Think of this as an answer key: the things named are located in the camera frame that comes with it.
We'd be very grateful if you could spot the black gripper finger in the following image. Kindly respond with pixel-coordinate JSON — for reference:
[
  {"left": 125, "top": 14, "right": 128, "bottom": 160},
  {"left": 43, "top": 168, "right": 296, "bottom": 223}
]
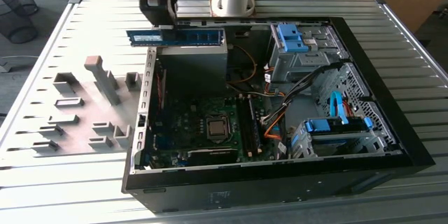
[{"left": 160, "top": 24, "right": 176, "bottom": 45}]

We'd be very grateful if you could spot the blue RAM stick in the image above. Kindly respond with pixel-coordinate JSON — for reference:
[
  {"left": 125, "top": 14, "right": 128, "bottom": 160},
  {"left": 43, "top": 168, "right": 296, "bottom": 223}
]
[{"left": 125, "top": 28, "right": 225, "bottom": 48}]

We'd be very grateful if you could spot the grey power supply unit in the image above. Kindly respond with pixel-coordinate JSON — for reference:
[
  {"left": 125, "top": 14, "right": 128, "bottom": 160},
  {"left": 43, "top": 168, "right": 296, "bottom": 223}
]
[{"left": 157, "top": 27, "right": 231, "bottom": 99}]

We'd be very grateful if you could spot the grey parts rack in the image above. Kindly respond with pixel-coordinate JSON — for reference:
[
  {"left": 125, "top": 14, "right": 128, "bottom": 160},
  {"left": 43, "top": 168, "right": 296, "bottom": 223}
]
[{"left": 31, "top": 55, "right": 144, "bottom": 158}]

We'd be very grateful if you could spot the blue empty disk carrier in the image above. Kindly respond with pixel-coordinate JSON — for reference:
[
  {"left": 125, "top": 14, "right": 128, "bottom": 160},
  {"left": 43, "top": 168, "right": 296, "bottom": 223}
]
[{"left": 276, "top": 24, "right": 311, "bottom": 53}]

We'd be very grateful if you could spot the green motherboard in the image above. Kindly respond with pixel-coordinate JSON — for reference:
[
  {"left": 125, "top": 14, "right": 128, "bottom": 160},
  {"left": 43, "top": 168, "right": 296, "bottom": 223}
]
[{"left": 149, "top": 94, "right": 287, "bottom": 168}]

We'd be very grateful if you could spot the CPU socket with silver CPU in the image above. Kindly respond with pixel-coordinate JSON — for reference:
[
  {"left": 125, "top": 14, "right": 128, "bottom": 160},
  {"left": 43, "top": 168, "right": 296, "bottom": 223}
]
[{"left": 204, "top": 113, "right": 233, "bottom": 143}]

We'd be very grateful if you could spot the grey metal drive cage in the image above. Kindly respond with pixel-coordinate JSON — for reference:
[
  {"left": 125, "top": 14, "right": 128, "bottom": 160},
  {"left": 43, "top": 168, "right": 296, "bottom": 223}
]
[{"left": 269, "top": 23, "right": 351, "bottom": 83}]

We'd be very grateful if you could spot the black graphics card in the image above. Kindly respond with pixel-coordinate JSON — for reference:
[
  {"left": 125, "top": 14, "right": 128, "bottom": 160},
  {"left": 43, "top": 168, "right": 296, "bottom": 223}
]
[{"left": 185, "top": 148, "right": 239, "bottom": 166}]

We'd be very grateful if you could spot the grey metal stand foot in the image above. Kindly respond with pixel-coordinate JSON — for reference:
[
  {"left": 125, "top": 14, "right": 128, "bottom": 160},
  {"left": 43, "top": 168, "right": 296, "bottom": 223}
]
[{"left": 0, "top": 56, "right": 39, "bottom": 74}]

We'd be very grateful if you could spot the hard disk in blue carrier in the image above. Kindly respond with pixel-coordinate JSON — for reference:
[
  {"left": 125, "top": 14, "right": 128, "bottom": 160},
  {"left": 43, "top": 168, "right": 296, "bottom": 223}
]
[{"left": 303, "top": 118, "right": 372, "bottom": 133}]

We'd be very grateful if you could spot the black PC case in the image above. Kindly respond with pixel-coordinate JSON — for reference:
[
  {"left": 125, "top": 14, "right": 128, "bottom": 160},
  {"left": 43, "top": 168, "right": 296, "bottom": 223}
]
[{"left": 120, "top": 16, "right": 436, "bottom": 214}]

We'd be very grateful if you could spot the grey metal disk bay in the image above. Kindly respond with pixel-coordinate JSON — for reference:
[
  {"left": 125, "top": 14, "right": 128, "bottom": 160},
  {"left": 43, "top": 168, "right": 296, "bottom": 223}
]
[{"left": 288, "top": 119, "right": 401, "bottom": 159}]

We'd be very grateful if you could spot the thin orange wire loop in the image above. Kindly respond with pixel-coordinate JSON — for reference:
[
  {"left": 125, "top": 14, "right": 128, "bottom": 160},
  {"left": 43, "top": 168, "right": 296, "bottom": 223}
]
[{"left": 227, "top": 45, "right": 259, "bottom": 84}]

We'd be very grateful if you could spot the black wire bundle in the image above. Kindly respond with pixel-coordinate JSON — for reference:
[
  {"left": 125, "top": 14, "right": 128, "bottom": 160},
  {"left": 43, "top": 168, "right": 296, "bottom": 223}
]
[{"left": 281, "top": 62, "right": 343, "bottom": 109}]

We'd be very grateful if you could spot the black wire mesh basket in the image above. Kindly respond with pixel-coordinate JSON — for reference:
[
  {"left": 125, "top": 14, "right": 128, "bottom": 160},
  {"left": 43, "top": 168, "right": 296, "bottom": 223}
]
[{"left": 0, "top": 0, "right": 39, "bottom": 44}]

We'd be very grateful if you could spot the orange flat wire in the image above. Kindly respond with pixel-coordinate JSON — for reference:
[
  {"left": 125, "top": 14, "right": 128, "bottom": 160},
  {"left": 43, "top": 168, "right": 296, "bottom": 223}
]
[{"left": 264, "top": 118, "right": 283, "bottom": 140}]

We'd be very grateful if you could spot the blue flat wire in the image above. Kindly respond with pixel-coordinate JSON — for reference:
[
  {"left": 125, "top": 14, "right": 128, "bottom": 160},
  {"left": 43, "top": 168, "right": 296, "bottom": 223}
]
[{"left": 329, "top": 91, "right": 349, "bottom": 125}]

